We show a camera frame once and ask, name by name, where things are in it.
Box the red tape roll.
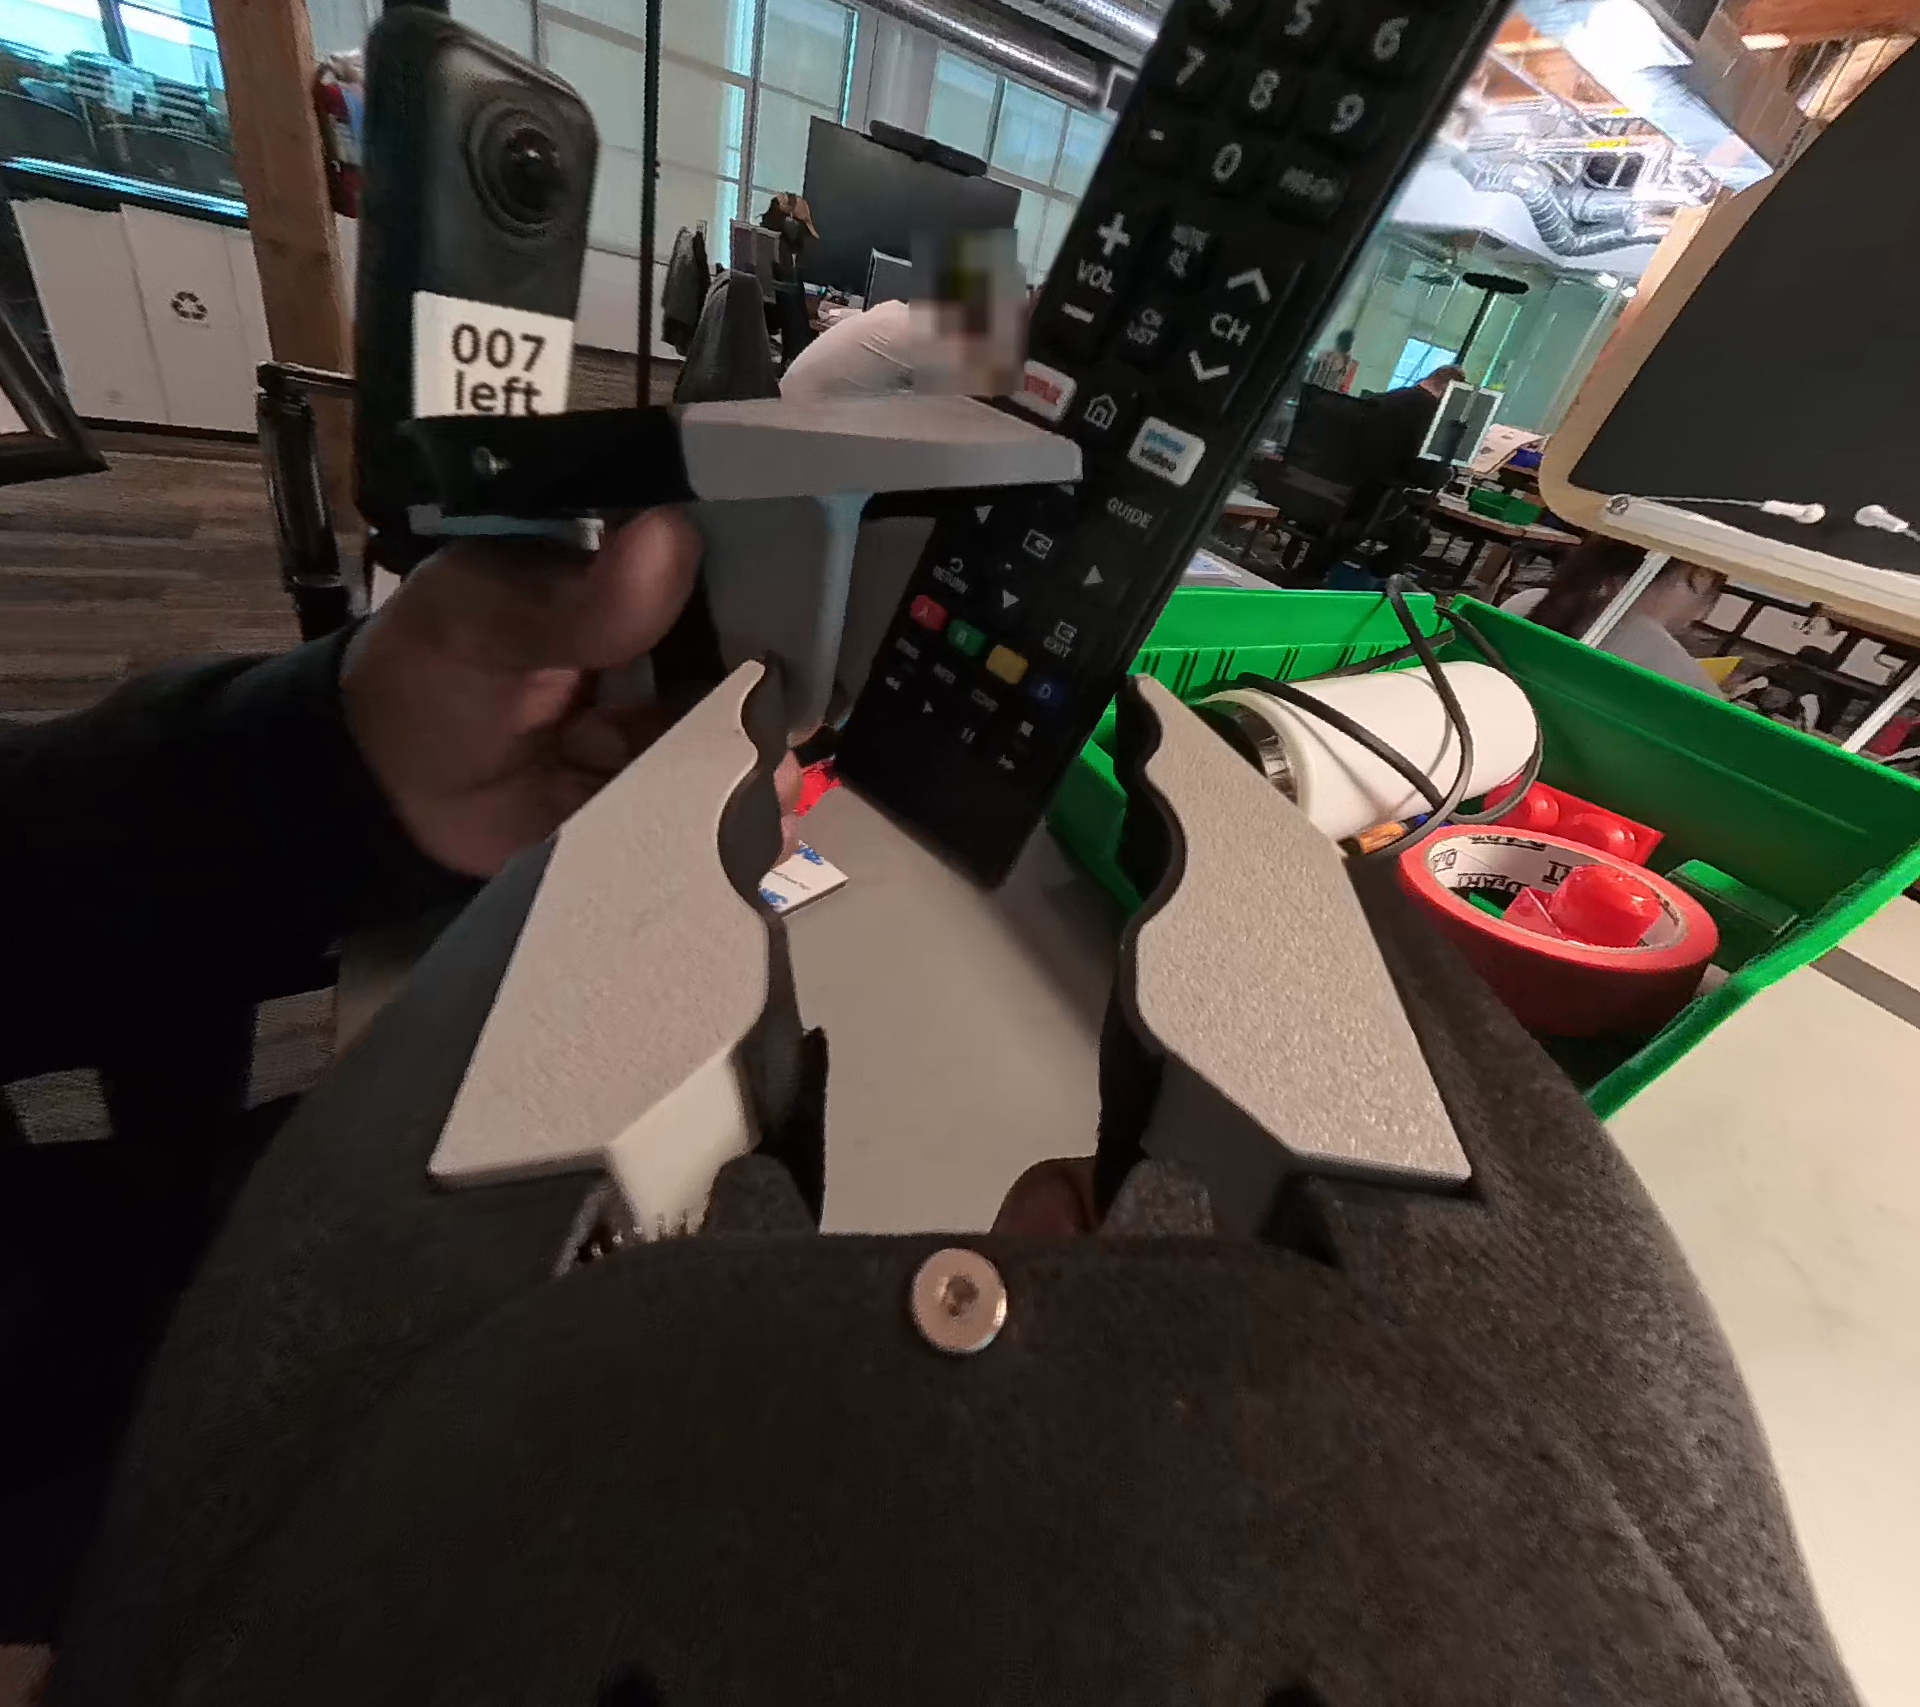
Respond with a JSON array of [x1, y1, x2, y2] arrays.
[[1394, 825, 1721, 1043]]

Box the black stand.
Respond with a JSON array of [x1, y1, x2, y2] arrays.
[[251, 361, 360, 641]]

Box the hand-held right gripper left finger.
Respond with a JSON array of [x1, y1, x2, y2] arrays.
[[425, 663, 830, 1234]]

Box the red plastic cap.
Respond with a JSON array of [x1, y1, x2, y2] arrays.
[[1541, 863, 1670, 947]]

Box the large black monitor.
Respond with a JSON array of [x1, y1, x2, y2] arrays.
[[799, 117, 1025, 301]]

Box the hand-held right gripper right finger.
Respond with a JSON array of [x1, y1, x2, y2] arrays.
[[1097, 679, 1472, 1234]]

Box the wooden column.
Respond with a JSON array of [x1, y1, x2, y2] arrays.
[[168, 0, 365, 523]]

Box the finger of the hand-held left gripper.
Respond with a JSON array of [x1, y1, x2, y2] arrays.
[[673, 393, 1085, 737]]

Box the black board with wooden frame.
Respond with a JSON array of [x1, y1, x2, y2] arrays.
[[1536, 53, 1920, 647]]

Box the white sticker card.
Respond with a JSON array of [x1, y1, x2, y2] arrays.
[[754, 837, 852, 917]]

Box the red fire extinguisher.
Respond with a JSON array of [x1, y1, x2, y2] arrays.
[[309, 57, 365, 223]]

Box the white steel tumbler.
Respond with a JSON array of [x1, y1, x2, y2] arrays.
[[1195, 659, 1541, 847]]

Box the person's left forearm black sleeve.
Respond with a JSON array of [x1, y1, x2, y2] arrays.
[[0, 627, 482, 1632]]

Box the black remote control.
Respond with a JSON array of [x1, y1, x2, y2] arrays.
[[832, 0, 1617, 893]]

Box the white recycling cabinet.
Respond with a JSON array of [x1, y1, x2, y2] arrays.
[[5, 191, 275, 437]]

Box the person's left hand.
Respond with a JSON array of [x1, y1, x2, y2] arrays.
[[342, 507, 710, 879]]

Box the green plastic bin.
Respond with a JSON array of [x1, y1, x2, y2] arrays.
[[1046, 585, 1920, 1123]]

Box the red plastic tray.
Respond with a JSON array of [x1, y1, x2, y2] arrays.
[[1491, 781, 1664, 863]]

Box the black cable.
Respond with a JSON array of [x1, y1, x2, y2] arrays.
[[1242, 573, 1550, 857]]

